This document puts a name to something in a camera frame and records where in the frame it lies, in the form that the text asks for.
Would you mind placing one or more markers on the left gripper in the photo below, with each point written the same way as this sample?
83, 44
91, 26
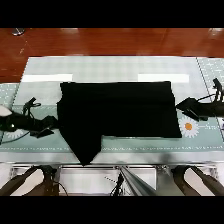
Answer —
40, 122

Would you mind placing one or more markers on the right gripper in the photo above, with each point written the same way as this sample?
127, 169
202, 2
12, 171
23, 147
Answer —
195, 107

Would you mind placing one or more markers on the black shirt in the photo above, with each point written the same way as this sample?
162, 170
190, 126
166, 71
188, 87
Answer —
116, 110

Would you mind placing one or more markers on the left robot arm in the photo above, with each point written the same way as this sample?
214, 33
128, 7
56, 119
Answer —
13, 123

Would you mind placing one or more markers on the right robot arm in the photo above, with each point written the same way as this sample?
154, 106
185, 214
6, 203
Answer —
203, 181

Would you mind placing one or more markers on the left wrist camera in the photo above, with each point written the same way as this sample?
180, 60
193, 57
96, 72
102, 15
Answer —
30, 105

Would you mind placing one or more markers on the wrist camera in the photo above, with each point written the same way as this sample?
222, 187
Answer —
30, 105
217, 90

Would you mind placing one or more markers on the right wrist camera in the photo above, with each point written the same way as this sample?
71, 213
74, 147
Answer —
217, 90

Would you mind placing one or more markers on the silver frame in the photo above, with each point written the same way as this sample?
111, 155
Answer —
146, 173

